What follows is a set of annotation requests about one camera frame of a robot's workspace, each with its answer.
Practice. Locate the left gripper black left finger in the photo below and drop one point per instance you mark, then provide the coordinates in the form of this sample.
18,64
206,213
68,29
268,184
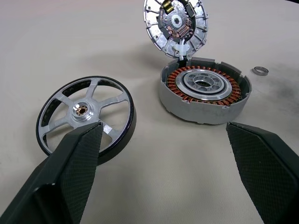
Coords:
65,177

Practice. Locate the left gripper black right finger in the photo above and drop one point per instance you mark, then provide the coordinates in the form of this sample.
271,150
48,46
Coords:
264,168

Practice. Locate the black-rimmed silver spoked rotor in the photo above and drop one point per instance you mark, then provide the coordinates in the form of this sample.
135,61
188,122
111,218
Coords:
81,112

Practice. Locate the grey motor stator housing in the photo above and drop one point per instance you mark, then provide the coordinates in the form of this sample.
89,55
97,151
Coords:
198,114

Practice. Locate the silver motor cover with circuit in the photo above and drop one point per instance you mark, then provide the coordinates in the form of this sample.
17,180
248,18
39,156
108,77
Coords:
198,23

